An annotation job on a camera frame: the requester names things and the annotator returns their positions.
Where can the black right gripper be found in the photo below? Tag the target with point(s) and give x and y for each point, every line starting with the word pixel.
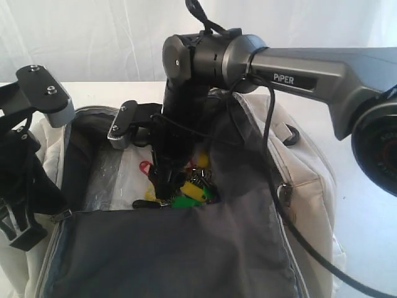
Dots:
pixel 184 120

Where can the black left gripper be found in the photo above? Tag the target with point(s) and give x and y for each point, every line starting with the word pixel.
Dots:
pixel 26 190

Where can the colourful key tag bunch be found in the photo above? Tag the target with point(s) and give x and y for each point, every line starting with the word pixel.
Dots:
pixel 198 188

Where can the beige fabric duffel bag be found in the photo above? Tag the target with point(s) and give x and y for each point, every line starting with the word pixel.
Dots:
pixel 235 248

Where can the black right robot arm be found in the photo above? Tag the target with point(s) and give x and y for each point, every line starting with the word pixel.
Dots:
pixel 357 84

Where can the white backdrop curtain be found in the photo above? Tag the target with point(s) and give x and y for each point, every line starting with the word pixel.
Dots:
pixel 122 40

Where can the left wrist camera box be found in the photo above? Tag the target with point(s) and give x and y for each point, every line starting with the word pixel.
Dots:
pixel 35 90

